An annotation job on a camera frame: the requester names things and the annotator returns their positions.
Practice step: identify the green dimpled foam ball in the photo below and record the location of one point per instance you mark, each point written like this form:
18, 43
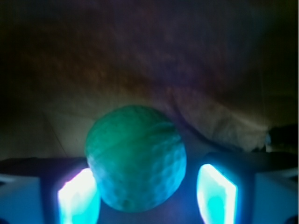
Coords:
137, 157

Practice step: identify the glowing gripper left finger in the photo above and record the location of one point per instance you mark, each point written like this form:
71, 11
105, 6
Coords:
48, 191

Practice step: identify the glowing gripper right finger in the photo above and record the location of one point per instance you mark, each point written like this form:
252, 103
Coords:
249, 188

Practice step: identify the brown paper bag bin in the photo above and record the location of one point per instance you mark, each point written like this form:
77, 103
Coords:
226, 71

